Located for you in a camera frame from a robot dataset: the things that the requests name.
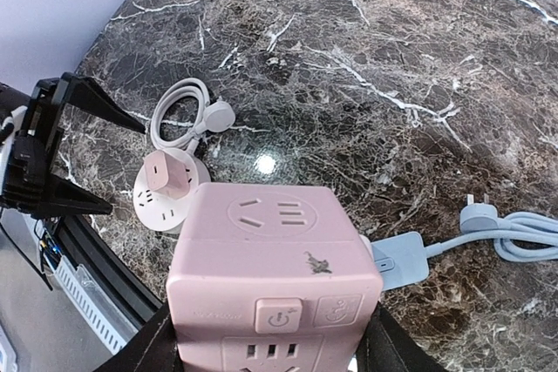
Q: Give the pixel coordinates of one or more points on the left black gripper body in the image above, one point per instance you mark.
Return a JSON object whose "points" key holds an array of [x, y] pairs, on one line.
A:
{"points": [[29, 131]]}

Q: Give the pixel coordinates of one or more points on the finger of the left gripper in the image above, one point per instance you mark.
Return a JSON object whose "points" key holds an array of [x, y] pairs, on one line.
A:
{"points": [[89, 96], [51, 196]]}

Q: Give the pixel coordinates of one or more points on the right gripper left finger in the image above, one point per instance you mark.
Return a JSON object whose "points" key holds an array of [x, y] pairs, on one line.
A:
{"points": [[153, 349]]}

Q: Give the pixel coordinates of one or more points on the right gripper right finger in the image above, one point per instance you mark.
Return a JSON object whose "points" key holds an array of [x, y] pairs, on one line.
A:
{"points": [[382, 345]]}

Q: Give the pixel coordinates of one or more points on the pink round power socket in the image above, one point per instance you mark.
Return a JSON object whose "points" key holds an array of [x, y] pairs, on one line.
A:
{"points": [[160, 213]]}

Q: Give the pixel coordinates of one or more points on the pink charger plug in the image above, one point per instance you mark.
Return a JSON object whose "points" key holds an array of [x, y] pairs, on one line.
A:
{"points": [[166, 174]]}

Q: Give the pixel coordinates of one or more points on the pink cube socket adapter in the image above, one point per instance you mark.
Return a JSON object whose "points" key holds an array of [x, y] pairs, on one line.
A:
{"points": [[270, 278]]}

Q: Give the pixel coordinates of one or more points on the blue power strip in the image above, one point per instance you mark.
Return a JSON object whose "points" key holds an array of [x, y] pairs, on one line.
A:
{"points": [[401, 260]]}

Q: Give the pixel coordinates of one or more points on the small circuit board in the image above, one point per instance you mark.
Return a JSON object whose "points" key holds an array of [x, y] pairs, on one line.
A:
{"points": [[49, 253]]}

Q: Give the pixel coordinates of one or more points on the right grey cable duct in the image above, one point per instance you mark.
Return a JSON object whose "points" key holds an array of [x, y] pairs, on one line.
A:
{"points": [[88, 306]]}

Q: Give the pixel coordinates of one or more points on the black front rail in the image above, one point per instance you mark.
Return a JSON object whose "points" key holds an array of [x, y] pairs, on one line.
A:
{"points": [[84, 246]]}

